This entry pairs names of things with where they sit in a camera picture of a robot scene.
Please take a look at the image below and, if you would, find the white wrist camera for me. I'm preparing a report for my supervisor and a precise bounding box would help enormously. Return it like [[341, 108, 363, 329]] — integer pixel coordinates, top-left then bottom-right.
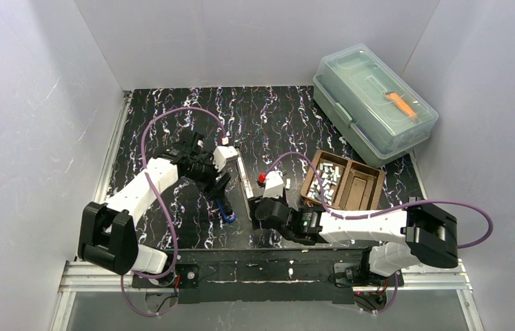
[[258, 171, 285, 199], [212, 146, 239, 172]]

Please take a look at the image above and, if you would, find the pile of staple strips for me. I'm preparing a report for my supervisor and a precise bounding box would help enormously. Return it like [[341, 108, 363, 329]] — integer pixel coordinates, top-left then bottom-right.
[[306, 161, 343, 205]]

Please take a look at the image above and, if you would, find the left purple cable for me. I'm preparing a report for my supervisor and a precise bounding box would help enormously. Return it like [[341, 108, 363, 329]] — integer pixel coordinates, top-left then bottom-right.
[[120, 107, 228, 319]]

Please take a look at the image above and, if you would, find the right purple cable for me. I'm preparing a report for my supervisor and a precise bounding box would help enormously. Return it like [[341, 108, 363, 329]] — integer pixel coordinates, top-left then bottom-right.
[[263, 151, 494, 316]]

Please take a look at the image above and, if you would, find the purple cable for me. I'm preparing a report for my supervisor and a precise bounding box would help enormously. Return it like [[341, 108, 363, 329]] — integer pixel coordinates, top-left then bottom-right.
[[120, 107, 228, 319], [263, 151, 494, 316]]

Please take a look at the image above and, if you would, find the clear plastic storage box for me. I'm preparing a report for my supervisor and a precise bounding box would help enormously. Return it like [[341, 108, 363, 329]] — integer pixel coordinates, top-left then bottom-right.
[[313, 44, 438, 168]]

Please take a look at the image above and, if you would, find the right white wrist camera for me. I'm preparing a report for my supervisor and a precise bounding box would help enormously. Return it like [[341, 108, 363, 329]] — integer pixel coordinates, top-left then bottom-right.
[[258, 171, 285, 199]]

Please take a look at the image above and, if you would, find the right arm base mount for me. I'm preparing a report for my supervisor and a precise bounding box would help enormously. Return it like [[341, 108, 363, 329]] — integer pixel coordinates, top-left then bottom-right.
[[327, 263, 405, 315]]

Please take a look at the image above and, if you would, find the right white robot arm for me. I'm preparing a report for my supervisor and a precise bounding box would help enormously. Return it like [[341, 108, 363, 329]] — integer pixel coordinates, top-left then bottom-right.
[[248, 197, 458, 283]]

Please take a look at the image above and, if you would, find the orange handled tool in box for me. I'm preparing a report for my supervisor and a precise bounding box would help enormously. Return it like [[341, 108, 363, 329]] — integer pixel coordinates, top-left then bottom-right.
[[384, 92, 418, 120]]

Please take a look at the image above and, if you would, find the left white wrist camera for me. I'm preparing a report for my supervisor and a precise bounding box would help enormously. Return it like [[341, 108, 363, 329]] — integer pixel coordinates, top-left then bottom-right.
[[212, 146, 239, 172]]

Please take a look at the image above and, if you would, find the black marbled mat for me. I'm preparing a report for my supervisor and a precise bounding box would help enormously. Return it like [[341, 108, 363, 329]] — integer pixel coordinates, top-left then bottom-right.
[[101, 85, 432, 251]]

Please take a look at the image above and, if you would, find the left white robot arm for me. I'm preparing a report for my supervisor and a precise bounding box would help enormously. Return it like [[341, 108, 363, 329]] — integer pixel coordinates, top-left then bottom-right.
[[77, 132, 239, 275]]

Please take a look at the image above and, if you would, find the brown wooden tray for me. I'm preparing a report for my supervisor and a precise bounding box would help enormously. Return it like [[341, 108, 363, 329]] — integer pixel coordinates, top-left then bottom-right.
[[301, 150, 385, 210]]

